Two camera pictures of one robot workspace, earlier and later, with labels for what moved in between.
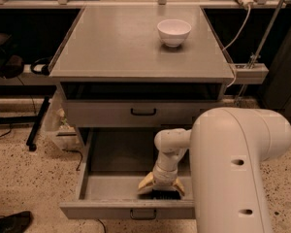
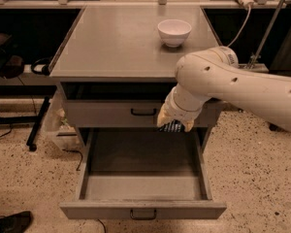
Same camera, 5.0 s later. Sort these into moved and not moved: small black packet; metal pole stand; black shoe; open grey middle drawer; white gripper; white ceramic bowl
Moved: white gripper; small black packet
Not moved: metal pole stand; white ceramic bowl; black shoe; open grey middle drawer
